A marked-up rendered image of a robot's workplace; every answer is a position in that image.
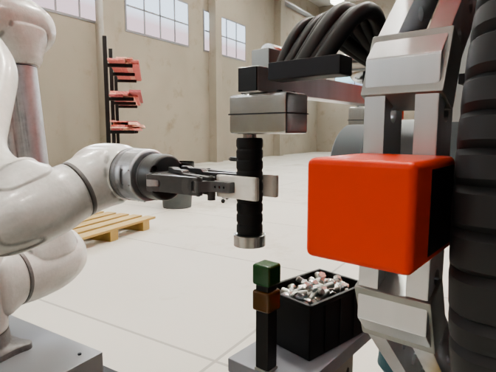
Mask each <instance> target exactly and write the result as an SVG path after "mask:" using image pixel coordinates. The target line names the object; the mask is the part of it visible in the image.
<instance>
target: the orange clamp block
mask: <svg viewBox="0 0 496 372"><path fill-rule="evenodd" d="M454 167H455V160H454V159H453V158H452V157H451V156H436V155H413V154H368V153H363V154H347V155H339V156H322V157H315V158H312V159H311V160H310V161H309V169H308V211H307V252H308V254H310V255H312V256H316V257H319V258H326V259H330V260H333V261H340V262H344V263H347V264H354V265H358V266H364V267H368V268H372V269H378V270H382V271H386V272H392V273H396V274H400V275H411V274H412V273H413V272H415V271H416V270H417V269H418V268H420V267H421V266H423V265H424V264H425V263H426V262H428V261H429V260H430V259H432V258H433V257H435V256H436V255H437V254H438V253H440V252H441V251H442V250H444V249H445V248H447V247H448V246H449V245H450V228H451V207H452V189H453V185H454V177H453V176H454Z"/></svg>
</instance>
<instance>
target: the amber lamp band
mask: <svg viewBox="0 0 496 372"><path fill-rule="evenodd" d="M252 307H253V309H254V310H256V311H260V312H263V313H265V314H270V313H272V312H274V311H276V310H277V309H279V308H280V290H279V289H278V288H277V289H276V290H274V291H272V292H269V293H266V292H262V291H259V290H257V289H254V290H253V292H252Z"/></svg>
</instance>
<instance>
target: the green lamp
mask: <svg viewBox="0 0 496 372"><path fill-rule="evenodd" d="M252 282H253V283H254V284H256V285H259V286H263V287H266V288H270V287H272V286H274V285H276V284H278V283H280V264H279V263H277V262H274V261H268V260H263V261H259V262H257V263H254V264H253V266H252Z"/></svg>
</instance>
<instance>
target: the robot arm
mask: <svg viewBox="0 0 496 372"><path fill-rule="evenodd" d="M55 38H56V29H55V24H54V21H53V20H52V18H51V16H50V15H49V14H48V13H47V12H46V11H45V10H44V9H43V8H41V7H40V6H39V5H37V4H36V3H35V2H33V1H31V0H0V363H1V362H3V361H5V360H7V359H9V358H11V357H13V356H15V355H16V354H20V353H22V352H24V351H28V350H30V349H31V348H32V340H29V339H23V338H17V337H14V336H13V335H11V333H10V327H9V315H11V314H13V313H14V312H15V311H16V310H17V309H18V308H19V307H20V306H21V305H24V304H25V303H30V302H32V301H35V300H38V299H40V298H42V297H46V296H47V295H50V294H52V293H53V292H56V291H57V290H59V289H61V288H63V287H64V286H66V285H67V284H69V283H70V282H71V281H73V280H74V279H75V278H76V277H77V276H78V275H79V274H80V273H81V271H82V270H83V268H84V266H85V265H86V261H87V249H86V245H85V243H84V241H83V239H82V238H81V237H80V236H79V235H78V234H77V233H76V232H75V231H74V230H73V229H74V228H75V227H76V226H77V225H79V224H80V223H81V222H82V221H84V220H85V219H87V218H88V217H90V216H92V215H94V214H95V213H98V212H100V211H101V210H105V209H106V208H109V207H112V206H114V205H117V204H122V203H123V202H125V201H126V200H132V201H138V202H149V201H153V200H156V201H157V200H161V201H167V200H171V199H173V198H174V197H176V196H177V195H178V194H183V195H189V196H197V197H200V196H203V194H205V195H207V200H208V201H214V200H216V192H217V196H219V197H224V198H231V199H241V200H247V201H253V202H258V201H259V178H255V177H247V176H236V172H237V171H229V170H215V169H211V168H206V169H205V168H194V167H192V166H188V165H183V166H182V164H181V162H180V161H179V160H178V159H177V158H176V157H174V156H172V155H170V154H161V153H160V152H158V151H156V150H154V149H141V148H132V147H131V146H128V145H123V144H117V143H100V144H94V145H89V146H86V147H85V148H82V149H81V150H79V151H78V152H77V153H76V154H75V155H74V156H73V157H72V158H71V159H69V160H67V161H65V162H63V163H61V164H59V165H56V166H54V167H51V166H50V165H49V160H48V153H47V142H46V136H45V130H44V119H43V112H42V106H41V95H40V89H39V82H38V71H37V69H38V68H40V66H41V64H42V62H43V57H44V53H46V52H47V51H49V50H50V48H51V47H52V45H53V44H54V43H55ZM262 182H263V190H262V193H263V196H267V197H274V198H277V197H278V175H270V174H263V180H262Z"/></svg>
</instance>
